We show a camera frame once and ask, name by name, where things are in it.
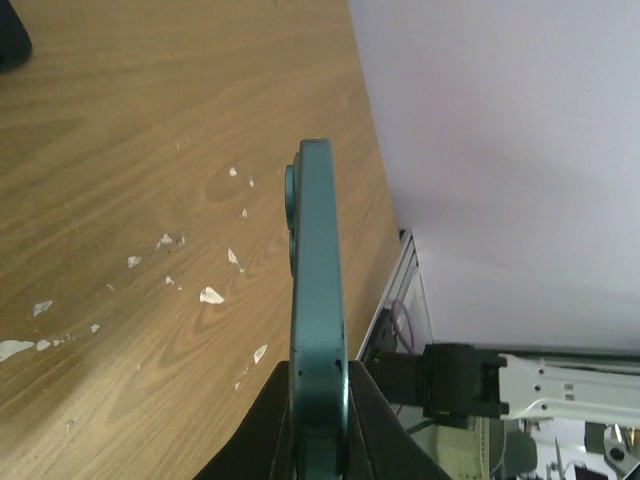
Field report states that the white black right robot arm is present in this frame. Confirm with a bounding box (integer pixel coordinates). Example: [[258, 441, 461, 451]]
[[365, 343, 639, 428]]

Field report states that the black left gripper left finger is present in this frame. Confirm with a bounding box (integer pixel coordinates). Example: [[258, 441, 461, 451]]
[[195, 361, 295, 480]]

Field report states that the white paper scrap pile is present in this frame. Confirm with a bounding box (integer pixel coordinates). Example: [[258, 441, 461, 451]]
[[1, 165, 257, 381]]

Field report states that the front aluminium rail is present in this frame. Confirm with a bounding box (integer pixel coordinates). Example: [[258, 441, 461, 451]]
[[356, 230, 433, 360]]

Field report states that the black phone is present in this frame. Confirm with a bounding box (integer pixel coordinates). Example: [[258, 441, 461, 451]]
[[0, 0, 32, 73]]

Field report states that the teal green phone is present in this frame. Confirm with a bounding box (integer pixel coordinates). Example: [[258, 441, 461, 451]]
[[285, 139, 349, 479]]

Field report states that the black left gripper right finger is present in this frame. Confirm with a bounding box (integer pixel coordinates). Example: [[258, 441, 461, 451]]
[[343, 361, 449, 480]]

